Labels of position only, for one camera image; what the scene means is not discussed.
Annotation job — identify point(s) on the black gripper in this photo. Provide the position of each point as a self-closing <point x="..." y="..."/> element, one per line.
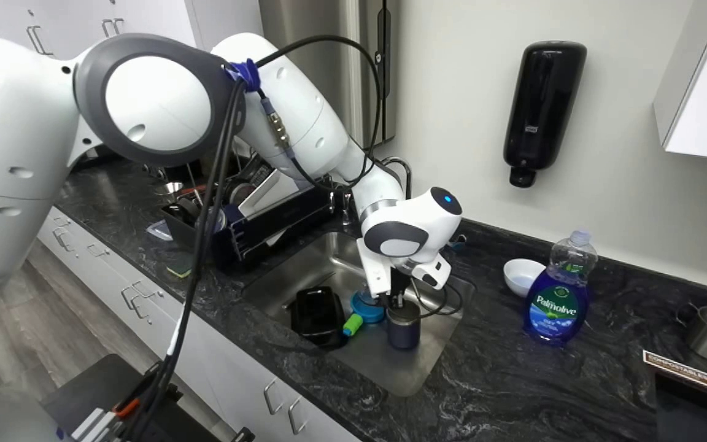
<point x="400" y="290"/>

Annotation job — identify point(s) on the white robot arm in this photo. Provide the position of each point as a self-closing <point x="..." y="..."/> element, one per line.
<point x="163" y="101"/>

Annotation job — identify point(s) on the dark blue metal cup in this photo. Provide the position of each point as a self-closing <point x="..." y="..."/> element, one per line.
<point x="404" y="326"/>

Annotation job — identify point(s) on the green small cup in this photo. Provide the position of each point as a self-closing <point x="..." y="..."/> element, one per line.
<point x="351" y="326"/>

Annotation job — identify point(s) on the stainless steel sink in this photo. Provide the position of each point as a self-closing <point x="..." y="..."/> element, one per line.
<point x="333" y="261"/>

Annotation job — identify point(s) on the blue round bowl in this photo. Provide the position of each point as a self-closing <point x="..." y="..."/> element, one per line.
<point x="366" y="307"/>

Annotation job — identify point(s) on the black plastic container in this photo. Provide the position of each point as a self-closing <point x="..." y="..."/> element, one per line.
<point x="317" y="317"/>

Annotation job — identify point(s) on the white small bowl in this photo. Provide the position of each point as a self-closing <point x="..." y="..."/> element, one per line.
<point x="518" y="277"/>

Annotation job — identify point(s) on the black dish rack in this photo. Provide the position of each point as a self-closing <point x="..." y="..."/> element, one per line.
<point x="244" y="236"/>

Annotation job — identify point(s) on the blue dish soap bottle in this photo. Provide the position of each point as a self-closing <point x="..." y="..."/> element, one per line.
<point x="559" y="301"/>

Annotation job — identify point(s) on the white base cabinets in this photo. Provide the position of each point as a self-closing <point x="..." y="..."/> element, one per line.
<point x="222" y="374"/>

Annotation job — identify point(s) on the yellow green sponge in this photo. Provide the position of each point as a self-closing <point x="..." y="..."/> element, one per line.
<point x="177" y="269"/>

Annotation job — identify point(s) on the steel paper towel dispenser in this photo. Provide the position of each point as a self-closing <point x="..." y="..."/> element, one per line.
<point x="350" y="51"/>

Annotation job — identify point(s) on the black tool cart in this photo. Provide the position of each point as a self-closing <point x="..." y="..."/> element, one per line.
<point x="104" y="386"/>

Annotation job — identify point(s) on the black wall soap dispenser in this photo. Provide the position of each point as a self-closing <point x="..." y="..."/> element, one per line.
<point x="544" y="100"/>

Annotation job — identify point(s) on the white wall cabinet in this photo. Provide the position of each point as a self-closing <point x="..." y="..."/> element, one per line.
<point x="706" y="83"/>

